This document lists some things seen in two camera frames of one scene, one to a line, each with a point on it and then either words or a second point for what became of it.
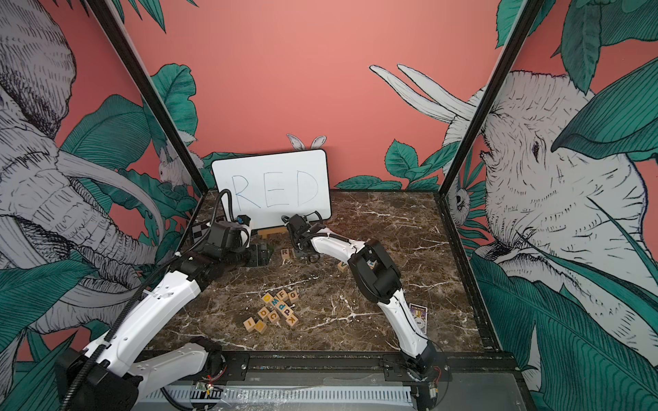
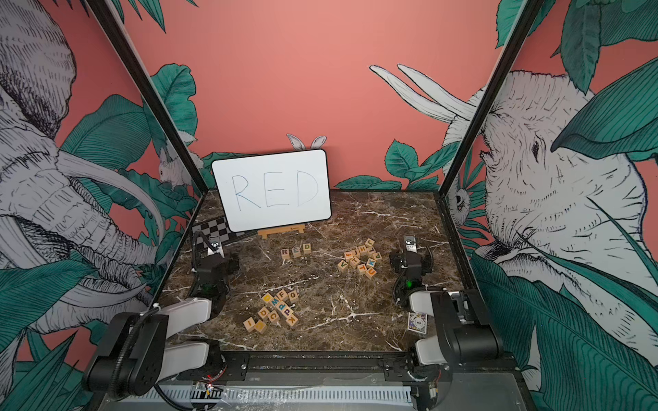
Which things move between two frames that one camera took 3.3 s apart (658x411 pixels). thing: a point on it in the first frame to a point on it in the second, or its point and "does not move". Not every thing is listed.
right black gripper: (296, 247) to (397, 259)
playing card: (420, 317) does not move
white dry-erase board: (266, 188) does not move
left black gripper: (264, 256) to (230, 264)
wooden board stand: (264, 233) does not move
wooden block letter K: (291, 320) does not move
